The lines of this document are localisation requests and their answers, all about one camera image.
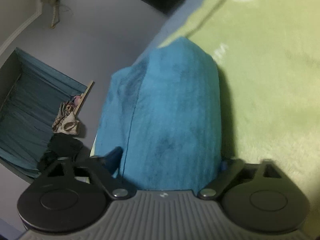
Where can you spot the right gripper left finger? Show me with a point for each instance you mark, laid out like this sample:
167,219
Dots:
70,196

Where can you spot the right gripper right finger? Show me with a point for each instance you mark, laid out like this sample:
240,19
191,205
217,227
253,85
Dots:
258,197

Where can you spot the teal hooded jacket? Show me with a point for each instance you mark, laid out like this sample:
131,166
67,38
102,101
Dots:
164,112

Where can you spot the black clothing pile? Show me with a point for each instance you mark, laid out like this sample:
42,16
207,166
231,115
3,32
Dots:
60,146

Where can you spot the beige patterned cloth bundle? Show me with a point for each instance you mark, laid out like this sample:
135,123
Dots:
66,121

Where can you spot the teal window curtain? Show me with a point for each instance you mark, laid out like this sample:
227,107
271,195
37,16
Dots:
29,110

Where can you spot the wooden window sill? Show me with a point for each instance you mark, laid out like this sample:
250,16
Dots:
83,97

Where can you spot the light green fleece blanket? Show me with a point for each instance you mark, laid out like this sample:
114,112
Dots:
267,57

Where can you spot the blue bed sheet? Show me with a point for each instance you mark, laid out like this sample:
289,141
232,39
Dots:
174,22

